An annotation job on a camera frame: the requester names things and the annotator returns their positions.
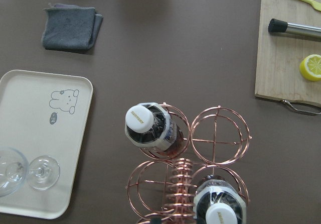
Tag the tea bottle white cap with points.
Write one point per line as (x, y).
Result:
(152, 129)

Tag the copper wire bottle basket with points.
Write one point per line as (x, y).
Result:
(161, 190)

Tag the cream rabbit tray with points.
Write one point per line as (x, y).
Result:
(44, 114)

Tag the bamboo cutting board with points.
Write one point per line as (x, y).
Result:
(279, 54)

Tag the grey folded cloth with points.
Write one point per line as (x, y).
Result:
(71, 27)

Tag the clear wine glass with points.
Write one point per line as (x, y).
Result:
(40, 174)

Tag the steel muddler black tip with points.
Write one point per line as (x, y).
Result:
(278, 26)

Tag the half lemon slice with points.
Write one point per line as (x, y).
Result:
(310, 67)

